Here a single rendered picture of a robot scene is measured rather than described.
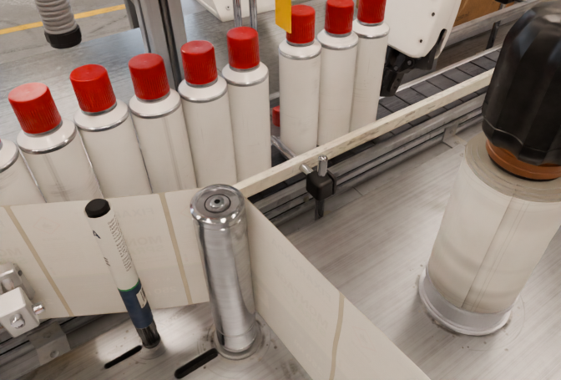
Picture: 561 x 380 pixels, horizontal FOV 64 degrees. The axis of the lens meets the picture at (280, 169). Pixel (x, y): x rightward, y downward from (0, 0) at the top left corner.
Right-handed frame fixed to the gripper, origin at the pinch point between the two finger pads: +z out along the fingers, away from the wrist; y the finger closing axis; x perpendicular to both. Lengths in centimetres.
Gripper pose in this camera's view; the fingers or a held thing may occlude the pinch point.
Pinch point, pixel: (388, 82)
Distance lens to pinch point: 69.4
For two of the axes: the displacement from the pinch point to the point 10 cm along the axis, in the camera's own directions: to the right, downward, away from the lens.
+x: 7.9, -1.0, 6.1
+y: 5.5, 5.5, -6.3
